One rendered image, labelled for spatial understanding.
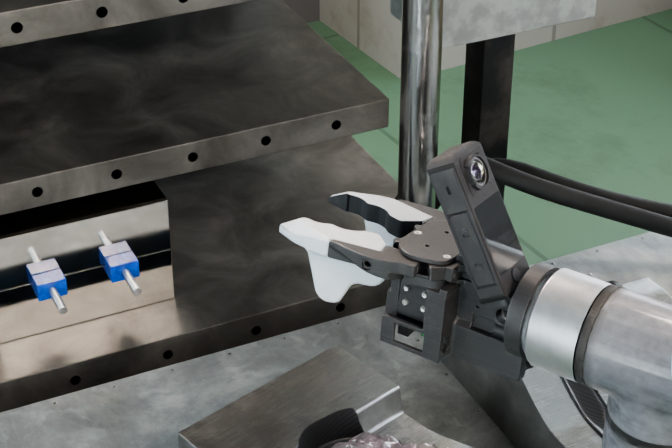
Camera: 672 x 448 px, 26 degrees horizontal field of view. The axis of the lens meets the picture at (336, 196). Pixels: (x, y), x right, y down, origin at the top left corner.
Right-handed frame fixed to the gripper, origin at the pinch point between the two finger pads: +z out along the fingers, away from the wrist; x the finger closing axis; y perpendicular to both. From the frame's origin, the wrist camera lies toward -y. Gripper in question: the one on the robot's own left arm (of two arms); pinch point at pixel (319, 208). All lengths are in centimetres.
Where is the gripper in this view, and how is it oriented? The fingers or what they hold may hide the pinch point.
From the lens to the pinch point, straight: 115.1
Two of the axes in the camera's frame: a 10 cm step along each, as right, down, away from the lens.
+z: -8.3, -2.9, 4.8
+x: 5.5, -3.1, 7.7
